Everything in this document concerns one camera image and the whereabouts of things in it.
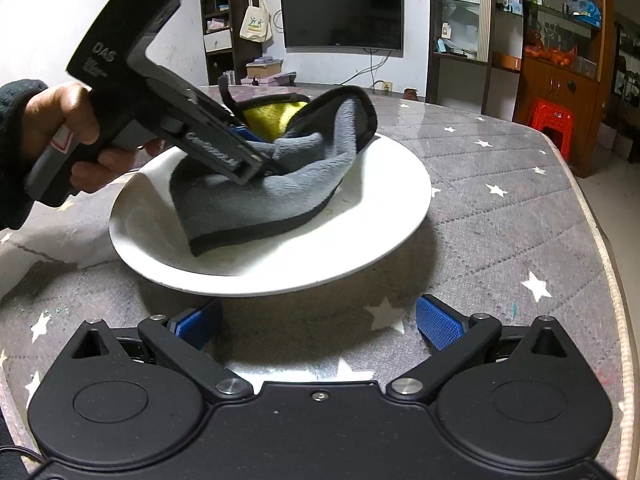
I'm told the brown wooden cabinet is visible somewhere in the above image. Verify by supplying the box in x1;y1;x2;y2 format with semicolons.
514;0;617;162

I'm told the grey and yellow cloth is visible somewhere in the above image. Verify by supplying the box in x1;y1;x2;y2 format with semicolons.
169;85;379;259

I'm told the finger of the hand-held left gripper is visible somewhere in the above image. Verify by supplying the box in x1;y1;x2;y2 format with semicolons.
227;125;267;145

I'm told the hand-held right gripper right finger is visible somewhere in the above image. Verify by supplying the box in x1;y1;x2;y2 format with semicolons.
385;294;572;406

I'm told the cream tote bag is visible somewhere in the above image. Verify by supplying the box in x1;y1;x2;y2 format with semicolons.
239;0;274;43

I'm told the white plate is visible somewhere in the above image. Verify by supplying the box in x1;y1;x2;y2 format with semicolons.
109;132;433;297

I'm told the stack of pastel boxes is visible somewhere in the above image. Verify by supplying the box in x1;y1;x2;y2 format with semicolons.
240;56;298;87

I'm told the person's left hand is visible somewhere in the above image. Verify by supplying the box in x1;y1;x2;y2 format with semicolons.
22;82;167;196

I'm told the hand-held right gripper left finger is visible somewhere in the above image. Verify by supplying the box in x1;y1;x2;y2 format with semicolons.
71;300;253;406

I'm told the black television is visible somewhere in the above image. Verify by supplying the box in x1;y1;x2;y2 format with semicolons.
279;0;404;54

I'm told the grey star-print table cover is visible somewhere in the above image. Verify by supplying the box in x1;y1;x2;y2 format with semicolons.
0;85;630;480

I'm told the dark television counter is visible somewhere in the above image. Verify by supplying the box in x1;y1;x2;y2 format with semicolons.
210;80;431;103

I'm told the red plastic stool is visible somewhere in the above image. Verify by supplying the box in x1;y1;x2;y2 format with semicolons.
525;97;577;159

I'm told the dark open shelf unit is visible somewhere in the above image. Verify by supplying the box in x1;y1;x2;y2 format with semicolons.
198;0;262;87

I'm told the glass display cabinet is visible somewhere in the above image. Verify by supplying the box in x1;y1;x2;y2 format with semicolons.
427;0;526;117

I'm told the person's left forearm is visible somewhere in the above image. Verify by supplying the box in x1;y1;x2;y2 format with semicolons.
0;79;50;232

